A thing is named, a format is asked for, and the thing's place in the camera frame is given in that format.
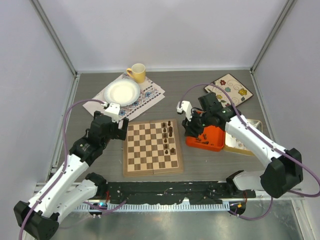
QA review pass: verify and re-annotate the white paper bowl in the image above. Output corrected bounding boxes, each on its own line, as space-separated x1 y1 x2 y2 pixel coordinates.
103 79 141 107

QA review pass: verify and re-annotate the gold tray of light pieces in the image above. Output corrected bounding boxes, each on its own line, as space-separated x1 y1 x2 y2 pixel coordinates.
223 119 263 156

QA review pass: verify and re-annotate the orange plastic tray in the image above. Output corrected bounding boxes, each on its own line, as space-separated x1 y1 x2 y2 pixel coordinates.
185 110 225 152

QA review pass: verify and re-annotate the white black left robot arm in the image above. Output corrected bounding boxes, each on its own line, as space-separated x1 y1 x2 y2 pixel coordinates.
13 111 129 240

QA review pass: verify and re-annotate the yellow mug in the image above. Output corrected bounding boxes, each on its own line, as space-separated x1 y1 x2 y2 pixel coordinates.
126 63 146 84

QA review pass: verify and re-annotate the aluminium frame rail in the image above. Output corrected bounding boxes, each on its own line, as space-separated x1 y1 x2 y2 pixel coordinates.
31 180 306 213

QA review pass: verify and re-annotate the wooden chess board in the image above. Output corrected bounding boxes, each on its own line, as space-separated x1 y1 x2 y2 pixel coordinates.
123 119 184 177

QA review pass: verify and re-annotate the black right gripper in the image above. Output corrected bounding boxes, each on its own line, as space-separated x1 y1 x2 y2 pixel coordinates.
182 108 212 138

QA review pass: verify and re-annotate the floral square plate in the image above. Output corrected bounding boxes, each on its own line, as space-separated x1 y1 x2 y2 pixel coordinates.
204 73 253 107

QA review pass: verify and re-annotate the dark chess piece cluster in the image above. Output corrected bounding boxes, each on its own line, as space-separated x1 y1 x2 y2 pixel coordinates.
195 133 214 146

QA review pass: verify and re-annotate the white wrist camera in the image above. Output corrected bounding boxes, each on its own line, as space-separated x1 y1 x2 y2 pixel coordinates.
176 100 192 122
100 102 121 123

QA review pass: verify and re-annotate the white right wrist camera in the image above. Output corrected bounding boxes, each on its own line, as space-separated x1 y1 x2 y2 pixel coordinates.
176 100 192 122

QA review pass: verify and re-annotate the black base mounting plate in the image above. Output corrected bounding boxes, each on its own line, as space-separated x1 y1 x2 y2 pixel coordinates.
90 181 256 205

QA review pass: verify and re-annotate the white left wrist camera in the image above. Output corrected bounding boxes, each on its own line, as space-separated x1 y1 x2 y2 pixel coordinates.
100 102 121 123

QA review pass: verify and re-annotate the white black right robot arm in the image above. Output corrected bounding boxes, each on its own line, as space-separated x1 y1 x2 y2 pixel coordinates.
176 92 303 198

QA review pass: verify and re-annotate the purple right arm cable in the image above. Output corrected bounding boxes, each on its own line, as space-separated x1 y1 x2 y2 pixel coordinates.
178 83 320 222

